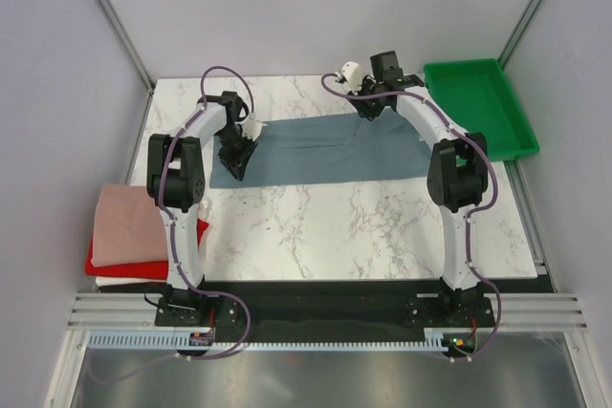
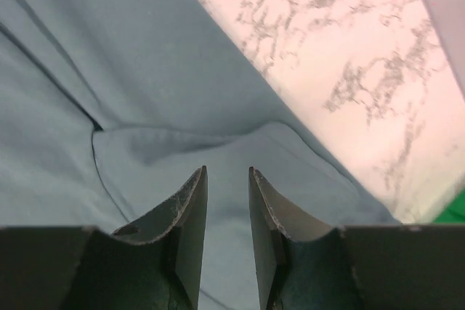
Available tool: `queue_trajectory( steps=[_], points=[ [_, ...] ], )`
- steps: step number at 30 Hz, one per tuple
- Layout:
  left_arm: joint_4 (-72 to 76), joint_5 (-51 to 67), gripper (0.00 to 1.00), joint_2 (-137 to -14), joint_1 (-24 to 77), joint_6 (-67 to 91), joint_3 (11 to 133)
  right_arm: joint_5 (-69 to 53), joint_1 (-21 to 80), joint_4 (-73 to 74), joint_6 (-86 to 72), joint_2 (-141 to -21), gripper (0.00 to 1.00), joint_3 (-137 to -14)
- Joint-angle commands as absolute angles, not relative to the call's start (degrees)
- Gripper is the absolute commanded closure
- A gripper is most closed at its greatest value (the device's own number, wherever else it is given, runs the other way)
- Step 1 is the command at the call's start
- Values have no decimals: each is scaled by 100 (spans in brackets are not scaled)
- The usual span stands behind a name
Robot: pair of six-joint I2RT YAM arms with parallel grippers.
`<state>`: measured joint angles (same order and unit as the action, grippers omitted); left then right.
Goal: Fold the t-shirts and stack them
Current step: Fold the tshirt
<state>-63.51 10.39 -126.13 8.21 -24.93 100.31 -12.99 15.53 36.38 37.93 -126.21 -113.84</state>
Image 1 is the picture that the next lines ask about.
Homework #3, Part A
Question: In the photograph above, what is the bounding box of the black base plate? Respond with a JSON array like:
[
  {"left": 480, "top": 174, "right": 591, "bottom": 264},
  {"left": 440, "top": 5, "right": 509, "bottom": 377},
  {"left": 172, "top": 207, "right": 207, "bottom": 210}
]
[{"left": 153, "top": 278, "right": 494, "bottom": 344}]

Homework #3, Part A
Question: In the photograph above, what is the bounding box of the left aluminium corner post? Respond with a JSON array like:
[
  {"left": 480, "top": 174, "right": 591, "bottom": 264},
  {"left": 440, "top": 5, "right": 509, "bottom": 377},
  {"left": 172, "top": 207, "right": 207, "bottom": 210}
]
[{"left": 94, "top": 0, "right": 156, "bottom": 95}]

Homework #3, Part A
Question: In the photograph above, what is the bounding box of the light blue cable duct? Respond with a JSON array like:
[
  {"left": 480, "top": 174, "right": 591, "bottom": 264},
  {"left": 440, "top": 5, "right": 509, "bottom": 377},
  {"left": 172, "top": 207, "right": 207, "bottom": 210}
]
[{"left": 88, "top": 329, "right": 477, "bottom": 352}]

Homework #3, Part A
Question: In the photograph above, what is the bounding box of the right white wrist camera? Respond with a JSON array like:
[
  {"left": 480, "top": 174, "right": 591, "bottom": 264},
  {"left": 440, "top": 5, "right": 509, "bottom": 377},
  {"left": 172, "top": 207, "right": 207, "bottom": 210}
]
[{"left": 336, "top": 61, "right": 364, "bottom": 94}]

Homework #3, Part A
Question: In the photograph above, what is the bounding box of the right aluminium corner post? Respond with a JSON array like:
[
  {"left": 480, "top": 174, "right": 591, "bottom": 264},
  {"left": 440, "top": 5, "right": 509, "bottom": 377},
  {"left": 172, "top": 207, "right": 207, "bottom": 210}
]
[{"left": 497, "top": 0, "right": 546, "bottom": 70}]

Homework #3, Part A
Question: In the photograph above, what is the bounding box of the red folded t shirt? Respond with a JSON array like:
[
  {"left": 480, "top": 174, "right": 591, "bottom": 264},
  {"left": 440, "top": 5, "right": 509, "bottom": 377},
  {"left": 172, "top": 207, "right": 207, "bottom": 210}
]
[{"left": 83, "top": 216, "right": 210, "bottom": 282}]

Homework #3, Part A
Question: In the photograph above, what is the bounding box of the aluminium corner post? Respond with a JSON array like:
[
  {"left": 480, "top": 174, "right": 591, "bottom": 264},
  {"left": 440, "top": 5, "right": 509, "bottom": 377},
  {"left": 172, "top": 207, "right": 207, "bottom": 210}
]
[
  {"left": 94, "top": 0, "right": 156, "bottom": 95},
  {"left": 497, "top": 0, "right": 546, "bottom": 70}
]

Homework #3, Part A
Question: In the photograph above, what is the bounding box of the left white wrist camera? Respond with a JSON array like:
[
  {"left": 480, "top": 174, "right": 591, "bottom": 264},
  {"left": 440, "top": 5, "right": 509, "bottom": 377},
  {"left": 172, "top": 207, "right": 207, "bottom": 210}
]
[{"left": 242, "top": 114, "right": 268, "bottom": 140}]

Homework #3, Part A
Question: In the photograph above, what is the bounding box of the green plastic tray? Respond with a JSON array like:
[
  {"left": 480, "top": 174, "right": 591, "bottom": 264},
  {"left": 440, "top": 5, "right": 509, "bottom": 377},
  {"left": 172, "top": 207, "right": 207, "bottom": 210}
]
[{"left": 423, "top": 58, "right": 539, "bottom": 161}]

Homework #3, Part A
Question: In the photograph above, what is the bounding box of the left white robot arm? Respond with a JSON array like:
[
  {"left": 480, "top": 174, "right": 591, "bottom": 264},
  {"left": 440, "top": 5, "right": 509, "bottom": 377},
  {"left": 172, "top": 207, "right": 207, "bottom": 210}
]
[{"left": 146, "top": 91, "right": 257, "bottom": 327}]

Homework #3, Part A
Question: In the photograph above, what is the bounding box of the pink folded t shirt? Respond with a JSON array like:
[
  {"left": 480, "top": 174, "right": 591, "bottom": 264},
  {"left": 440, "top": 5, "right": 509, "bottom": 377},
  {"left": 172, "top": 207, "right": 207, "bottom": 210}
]
[{"left": 92, "top": 183, "right": 168, "bottom": 268}]

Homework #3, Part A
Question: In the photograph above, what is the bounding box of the aluminium frame rail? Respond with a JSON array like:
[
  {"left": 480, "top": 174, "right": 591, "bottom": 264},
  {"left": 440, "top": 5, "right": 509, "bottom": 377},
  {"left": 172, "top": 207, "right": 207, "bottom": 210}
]
[{"left": 68, "top": 292, "right": 586, "bottom": 333}]

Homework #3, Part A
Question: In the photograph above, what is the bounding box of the blue grey t shirt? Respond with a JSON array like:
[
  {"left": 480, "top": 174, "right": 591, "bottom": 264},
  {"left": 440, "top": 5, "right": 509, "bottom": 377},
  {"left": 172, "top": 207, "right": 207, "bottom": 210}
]
[{"left": 209, "top": 109, "right": 430, "bottom": 189}]

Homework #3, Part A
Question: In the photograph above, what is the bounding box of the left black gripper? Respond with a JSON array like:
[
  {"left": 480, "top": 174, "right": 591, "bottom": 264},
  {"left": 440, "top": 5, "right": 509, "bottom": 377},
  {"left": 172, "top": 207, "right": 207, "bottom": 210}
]
[{"left": 215, "top": 125, "right": 258, "bottom": 181}]

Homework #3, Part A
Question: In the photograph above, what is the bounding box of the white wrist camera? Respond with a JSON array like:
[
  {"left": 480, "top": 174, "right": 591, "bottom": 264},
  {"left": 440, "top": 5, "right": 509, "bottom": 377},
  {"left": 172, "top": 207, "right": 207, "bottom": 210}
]
[
  {"left": 242, "top": 114, "right": 268, "bottom": 140},
  {"left": 336, "top": 61, "right": 364, "bottom": 94}
]

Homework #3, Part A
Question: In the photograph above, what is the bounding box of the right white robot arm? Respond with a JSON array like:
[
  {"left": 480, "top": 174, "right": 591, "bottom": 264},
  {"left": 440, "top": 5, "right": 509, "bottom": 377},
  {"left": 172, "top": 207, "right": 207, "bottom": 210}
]
[{"left": 355, "top": 51, "right": 494, "bottom": 328}]

